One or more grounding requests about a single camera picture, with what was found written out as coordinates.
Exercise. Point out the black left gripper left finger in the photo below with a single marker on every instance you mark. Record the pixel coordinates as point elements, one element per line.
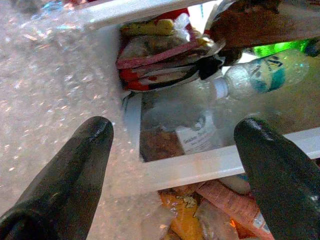
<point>62,187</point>

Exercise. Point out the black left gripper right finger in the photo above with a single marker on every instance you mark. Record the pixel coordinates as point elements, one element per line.
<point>282,187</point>

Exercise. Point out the clear plastic water bottle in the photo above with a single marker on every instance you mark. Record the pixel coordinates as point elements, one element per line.
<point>250,77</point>

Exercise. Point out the pink printed packet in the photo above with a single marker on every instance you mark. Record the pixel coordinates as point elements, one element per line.
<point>230,202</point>

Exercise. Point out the clear plastic packet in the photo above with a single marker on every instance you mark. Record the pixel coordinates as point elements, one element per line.
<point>215,222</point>

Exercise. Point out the orange snack packet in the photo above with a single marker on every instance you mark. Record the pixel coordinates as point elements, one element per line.
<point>185,220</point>

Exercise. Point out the clear plastic bag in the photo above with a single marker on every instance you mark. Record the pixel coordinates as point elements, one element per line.
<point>50,75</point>

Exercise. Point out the green plastic bottle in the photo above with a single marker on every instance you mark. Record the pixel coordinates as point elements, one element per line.
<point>280,47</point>

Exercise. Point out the red white snack packet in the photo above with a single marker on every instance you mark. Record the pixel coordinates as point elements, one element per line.
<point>155,50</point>

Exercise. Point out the brown bag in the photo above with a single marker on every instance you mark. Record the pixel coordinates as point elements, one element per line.
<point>250,25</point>

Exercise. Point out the yellow food packet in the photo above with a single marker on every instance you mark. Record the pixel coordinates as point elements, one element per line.
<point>150,27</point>

